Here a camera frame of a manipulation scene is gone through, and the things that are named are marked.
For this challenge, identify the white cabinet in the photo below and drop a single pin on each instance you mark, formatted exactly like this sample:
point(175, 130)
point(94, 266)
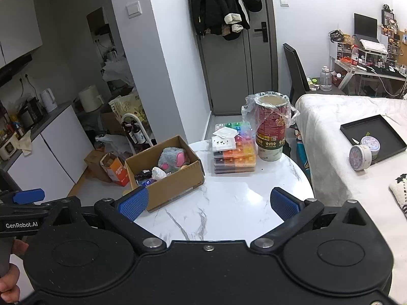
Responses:
point(19, 28)
point(57, 152)

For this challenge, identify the yellow rice bag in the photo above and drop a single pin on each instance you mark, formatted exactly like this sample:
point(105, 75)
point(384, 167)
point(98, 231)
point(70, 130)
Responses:
point(127, 108)

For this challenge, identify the black and white pillow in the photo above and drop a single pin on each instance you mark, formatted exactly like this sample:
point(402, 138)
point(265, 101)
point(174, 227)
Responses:
point(400, 193)

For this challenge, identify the clear drawer organizer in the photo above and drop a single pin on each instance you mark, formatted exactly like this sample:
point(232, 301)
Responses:
point(341, 52)

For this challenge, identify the black chair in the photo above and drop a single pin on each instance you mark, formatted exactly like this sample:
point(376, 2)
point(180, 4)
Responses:
point(295, 70)

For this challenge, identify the white light switch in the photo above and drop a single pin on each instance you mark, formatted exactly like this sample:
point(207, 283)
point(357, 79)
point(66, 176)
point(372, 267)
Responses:
point(133, 9)
point(284, 1)

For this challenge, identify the white lower cabinet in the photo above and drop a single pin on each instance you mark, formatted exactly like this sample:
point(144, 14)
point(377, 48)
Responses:
point(57, 152)

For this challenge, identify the black and white plush toy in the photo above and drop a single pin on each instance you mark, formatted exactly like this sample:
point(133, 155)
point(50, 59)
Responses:
point(143, 175)

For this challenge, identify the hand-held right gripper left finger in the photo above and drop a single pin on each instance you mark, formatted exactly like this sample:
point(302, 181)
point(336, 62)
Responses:
point(133, 203)

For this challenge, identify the large grey plush toy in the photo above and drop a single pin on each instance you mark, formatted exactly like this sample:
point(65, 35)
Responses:
point(170, 159)

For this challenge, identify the black laptop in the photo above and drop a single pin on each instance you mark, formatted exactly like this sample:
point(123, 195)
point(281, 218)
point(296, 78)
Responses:
point(365, 27)

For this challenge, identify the clear plastic bag liner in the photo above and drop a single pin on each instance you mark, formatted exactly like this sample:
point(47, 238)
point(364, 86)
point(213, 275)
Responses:
point(248, 111)

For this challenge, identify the clear water bottle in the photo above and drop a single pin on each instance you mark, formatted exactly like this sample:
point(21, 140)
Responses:
point(325, 81)

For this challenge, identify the white keyboard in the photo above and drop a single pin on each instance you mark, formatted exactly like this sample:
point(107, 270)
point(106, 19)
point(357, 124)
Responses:
point(373, 46)

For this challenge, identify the white rack cart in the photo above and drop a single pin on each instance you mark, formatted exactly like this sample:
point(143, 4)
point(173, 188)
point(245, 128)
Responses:
point(149, 133)

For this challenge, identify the crumpled clear plastic bags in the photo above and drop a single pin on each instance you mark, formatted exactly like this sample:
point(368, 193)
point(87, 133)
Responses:
point(111, 143)

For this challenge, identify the black countertop appliance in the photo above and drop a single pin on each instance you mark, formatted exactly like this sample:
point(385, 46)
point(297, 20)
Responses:
point(30, 114)

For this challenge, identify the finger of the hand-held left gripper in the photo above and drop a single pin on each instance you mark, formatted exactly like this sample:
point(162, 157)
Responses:
point(28, 196)

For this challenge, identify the black square tray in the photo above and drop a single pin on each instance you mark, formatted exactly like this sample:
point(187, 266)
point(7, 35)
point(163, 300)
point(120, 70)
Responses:
point(388, 133)

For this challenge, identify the white pad with beads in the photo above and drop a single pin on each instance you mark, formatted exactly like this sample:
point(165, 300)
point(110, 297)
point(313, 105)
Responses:
point(224, 143)

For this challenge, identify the black jacket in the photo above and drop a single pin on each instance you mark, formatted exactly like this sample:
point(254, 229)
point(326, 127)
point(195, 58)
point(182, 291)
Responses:
point(213, 3)

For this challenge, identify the white cylindrical appliance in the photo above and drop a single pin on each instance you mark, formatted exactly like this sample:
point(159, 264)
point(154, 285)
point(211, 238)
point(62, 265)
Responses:
point(89, 99)

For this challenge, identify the red label bottle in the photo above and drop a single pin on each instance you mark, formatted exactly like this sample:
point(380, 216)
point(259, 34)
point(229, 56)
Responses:
point(354, 57)

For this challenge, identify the blue printed cloth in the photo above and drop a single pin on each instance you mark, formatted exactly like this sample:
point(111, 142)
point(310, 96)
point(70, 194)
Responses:
point(303, 155)

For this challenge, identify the dark glass bottle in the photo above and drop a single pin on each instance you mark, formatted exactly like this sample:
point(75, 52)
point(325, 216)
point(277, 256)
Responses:
point(140, 135)
point(130, 133)

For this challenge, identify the white desk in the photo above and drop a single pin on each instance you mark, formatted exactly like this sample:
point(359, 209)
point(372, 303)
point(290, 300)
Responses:
point(375, 73)

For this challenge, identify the white electric kettle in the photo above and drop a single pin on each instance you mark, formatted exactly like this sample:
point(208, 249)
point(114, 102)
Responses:
point(48, 101)

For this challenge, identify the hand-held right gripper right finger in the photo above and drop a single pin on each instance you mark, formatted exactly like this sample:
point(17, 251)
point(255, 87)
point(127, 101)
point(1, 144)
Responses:
point(284, 206)

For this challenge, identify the large red paper bucket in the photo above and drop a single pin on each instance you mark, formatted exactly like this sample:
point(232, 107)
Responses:
point(270, 139)

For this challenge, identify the colourful bead organizer box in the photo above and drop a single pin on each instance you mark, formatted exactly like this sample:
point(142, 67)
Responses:
point(241, 139)
point(235, 170)
point(235, 162)

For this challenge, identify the person's left hand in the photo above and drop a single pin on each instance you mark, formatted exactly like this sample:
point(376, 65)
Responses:
point(11, 279)

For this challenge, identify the orange and white carton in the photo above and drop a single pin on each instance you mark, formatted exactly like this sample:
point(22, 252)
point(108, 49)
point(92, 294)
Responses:
point(117, 171)

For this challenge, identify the blue and pink packet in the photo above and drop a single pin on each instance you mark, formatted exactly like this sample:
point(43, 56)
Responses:
point(148, 183)

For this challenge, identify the white folded paper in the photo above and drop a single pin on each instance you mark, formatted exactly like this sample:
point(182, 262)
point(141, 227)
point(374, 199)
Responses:
point(225, 132)

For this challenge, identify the grey door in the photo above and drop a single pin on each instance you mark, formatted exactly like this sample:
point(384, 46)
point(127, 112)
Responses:
point(235, 76)

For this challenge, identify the beige cloth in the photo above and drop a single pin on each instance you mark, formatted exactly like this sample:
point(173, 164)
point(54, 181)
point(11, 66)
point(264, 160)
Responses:
point(25, 143)

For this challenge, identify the bed with white cover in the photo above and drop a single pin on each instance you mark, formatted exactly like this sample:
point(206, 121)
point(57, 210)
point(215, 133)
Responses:
point(330, 127)

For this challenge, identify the cork board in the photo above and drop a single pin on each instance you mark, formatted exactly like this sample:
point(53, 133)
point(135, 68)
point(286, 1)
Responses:
point(402, 46)

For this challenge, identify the white upper cabinet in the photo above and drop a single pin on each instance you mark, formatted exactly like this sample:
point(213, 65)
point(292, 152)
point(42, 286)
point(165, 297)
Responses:
point(19, 28)

